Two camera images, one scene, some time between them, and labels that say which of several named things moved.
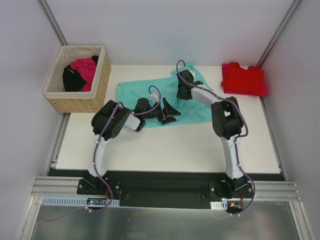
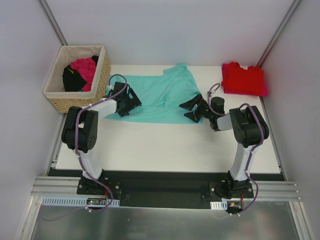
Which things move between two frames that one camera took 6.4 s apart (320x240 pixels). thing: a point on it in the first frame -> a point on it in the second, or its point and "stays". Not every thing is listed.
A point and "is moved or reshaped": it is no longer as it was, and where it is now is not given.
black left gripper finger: x=168 y=119 -> x=134 y=102
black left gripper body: x=162 y=113 -> x=128 y=100
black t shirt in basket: x=73 y=81 stays
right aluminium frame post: x=279 y=33 stays
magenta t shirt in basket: x=86 y=67 stays
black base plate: x=195 y=189 stays
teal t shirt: x=191 y=109 is moved or reshaped
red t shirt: x=242 y=80 stays
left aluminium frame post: x=45 y=7 stays
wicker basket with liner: x=88 y=102 stays
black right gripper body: x=182 y=90 -> x=199 y=109
